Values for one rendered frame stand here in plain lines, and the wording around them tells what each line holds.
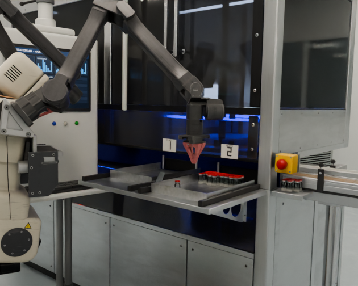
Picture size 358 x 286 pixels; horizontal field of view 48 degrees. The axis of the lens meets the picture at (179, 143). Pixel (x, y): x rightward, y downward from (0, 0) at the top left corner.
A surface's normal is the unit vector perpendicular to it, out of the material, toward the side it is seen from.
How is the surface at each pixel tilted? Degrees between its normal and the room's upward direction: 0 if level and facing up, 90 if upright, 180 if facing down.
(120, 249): 90
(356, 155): 90
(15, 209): 90
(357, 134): 90
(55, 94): 68
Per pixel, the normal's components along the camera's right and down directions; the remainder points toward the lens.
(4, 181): 0.46, 0.10
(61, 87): 0.16, -0.28
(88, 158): 0.65, 0.09
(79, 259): -0.63, 0.07
